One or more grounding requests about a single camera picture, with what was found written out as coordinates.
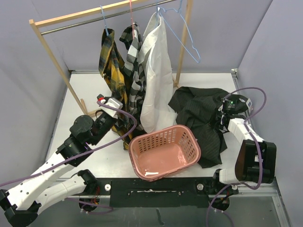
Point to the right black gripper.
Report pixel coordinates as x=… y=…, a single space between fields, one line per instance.
x=218 y=126

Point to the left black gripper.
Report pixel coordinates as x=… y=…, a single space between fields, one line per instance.
x=115 y=119

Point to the dark pinstriped shirt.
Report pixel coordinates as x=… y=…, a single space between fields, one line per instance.
x=196 y=108

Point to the light blue wire hanger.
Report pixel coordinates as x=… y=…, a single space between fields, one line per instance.
x=186 y=31

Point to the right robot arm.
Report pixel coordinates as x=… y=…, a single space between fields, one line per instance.
x=256 y=160

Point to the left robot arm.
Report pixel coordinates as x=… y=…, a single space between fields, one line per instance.
x=23 y=203

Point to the yellow plaid shirt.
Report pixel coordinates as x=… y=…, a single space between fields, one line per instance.
x=111 y=68

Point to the black white checked shirt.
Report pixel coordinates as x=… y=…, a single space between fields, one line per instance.
x=134 y=71

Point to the blue hanger of white shirt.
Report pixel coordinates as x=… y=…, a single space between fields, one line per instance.
x=157 y=14

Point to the blue hanger of yellow shirt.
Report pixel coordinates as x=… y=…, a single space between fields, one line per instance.
x=104 y=20

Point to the pink hanger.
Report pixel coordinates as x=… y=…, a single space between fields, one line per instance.
x=132 y=20

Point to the pink plastic laundry basket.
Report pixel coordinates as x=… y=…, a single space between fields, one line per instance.
x=162 y=153

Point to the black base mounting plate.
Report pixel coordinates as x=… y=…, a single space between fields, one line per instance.
x=163 y=193

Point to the metal hanging rod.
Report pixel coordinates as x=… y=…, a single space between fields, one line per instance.
x=100 y=18

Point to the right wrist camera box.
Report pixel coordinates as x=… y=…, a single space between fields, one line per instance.
x=234 y=104

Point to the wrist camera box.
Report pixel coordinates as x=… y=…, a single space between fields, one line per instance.
x=103 y=101
x=234 y=104

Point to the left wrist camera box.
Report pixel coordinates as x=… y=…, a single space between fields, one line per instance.
x=103 y=101

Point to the wooden clothes rack frame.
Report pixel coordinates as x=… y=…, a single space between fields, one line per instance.
x=108 y=9

